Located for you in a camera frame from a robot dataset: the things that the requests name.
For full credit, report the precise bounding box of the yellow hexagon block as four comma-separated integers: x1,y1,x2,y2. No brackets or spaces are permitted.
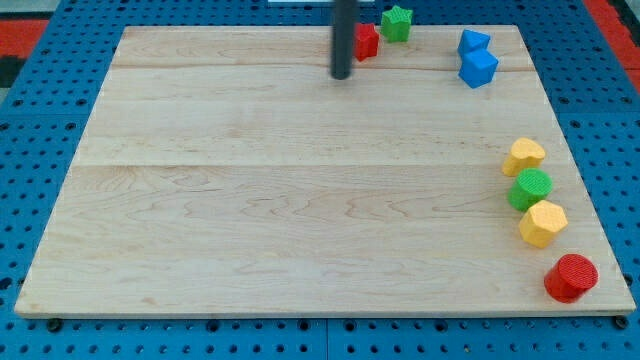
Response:
518,200,568,248

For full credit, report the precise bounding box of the green cylinder block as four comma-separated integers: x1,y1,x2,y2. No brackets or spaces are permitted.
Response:
507,168,553,212

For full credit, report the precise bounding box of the red star block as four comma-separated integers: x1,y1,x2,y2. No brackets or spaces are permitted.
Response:
354,23,379,62

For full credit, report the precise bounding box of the blue cube block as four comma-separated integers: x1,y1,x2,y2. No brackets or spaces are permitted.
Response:
458,49,499,88

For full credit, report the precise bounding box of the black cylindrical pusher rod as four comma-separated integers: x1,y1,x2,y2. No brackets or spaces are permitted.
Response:
330,0,358,80

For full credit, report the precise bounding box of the green star block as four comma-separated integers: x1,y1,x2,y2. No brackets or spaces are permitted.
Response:
381,5,413,43

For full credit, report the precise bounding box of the blue triangular block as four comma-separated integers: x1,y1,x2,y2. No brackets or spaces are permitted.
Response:
457,29,491,57

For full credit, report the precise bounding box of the red cylinder block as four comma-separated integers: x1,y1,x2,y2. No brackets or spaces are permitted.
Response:
544,253,599,303

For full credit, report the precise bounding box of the wooden board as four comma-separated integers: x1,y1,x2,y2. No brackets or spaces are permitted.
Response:
15,25,636,319

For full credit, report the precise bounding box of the yellow heart block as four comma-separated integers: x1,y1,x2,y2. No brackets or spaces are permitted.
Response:
501,137,546,177

